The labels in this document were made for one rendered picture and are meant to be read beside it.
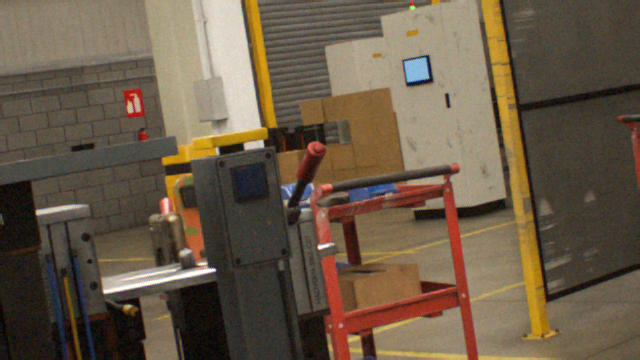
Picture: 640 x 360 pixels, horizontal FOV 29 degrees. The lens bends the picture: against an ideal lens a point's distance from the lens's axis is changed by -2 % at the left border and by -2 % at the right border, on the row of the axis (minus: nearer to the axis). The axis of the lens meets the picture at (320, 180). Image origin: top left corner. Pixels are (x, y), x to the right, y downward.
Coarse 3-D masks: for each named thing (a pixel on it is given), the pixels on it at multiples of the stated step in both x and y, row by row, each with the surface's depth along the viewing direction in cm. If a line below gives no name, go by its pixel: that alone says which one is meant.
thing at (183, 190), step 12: (180, 180) 170; (192, 180) 171; (180, 192) 170; (192, 192) 170; (180, 204) 169; (192, 204) 169; (180, 216) 170; (192, 216) 170; (192, 228) 169; (192, 240) 169; (204, 252) 168
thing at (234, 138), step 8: (256, 128) 121; (264, 128) 121; (208, 136) 120; (216, 136) 119; (224, 136) 120; (232, 136) 120; (240, 136) 120; (248, 136) 121; (256, 136) 121; (264, 136) 121; (200, 144) 122; (208, 144) 120; (216, 144) 119; (224, 144) 120; (232, 144) 120; (240, 144) 122; (224, 152) 122; (232, 152) 122
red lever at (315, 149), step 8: (312, 144) 129; (320, 144) 129; (312, 152) 128; (320, 152) 128; (304, 160) 130; (312, 160) 129; (320, 160) 129; (304, 168) 130; (312, 168) 130; (296, 176) 133; (304, 176) 131; (312, 176) 131; (296, 184) 134; (304, 184) 134; (296, 192) 135; (288, 200) 138; (296, 200) 136; (288, 208) 137; (296, 208) 137; (288, 216) 137; (296, 216) 138
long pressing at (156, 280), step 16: (320, 256) 153; (144, 272) 158; (160, 272) 156; (176, 272) 153; (192, 272) 147; (208, 272) 147; (112, 288) 143; (128, 288) 143; (144, 288) 144; (160, 288) 145; (176, 288) 146
